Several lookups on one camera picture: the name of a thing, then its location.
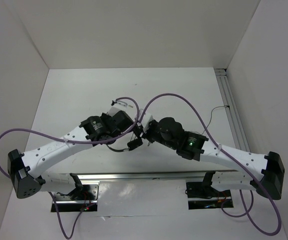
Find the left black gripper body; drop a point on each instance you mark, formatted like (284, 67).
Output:
(104, 116)

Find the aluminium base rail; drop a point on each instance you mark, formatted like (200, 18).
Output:
(143, 176)

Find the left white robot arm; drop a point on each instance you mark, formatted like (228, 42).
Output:
(29, 170)

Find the white base cover plate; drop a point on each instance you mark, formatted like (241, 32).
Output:
(142, 198)

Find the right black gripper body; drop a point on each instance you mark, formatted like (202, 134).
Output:
(153, 134)

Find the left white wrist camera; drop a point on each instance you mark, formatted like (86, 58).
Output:
(117, 106)

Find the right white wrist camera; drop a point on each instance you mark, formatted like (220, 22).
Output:
(144, 120)

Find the black on-ear headphones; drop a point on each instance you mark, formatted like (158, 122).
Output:
(130, 146)

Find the aluminium corner frame rail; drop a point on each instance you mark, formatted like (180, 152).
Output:
(234, 119)

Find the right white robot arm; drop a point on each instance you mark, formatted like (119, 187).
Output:
(265, 170)

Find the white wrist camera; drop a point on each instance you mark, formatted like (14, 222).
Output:
(144, 120)
(117, 106)

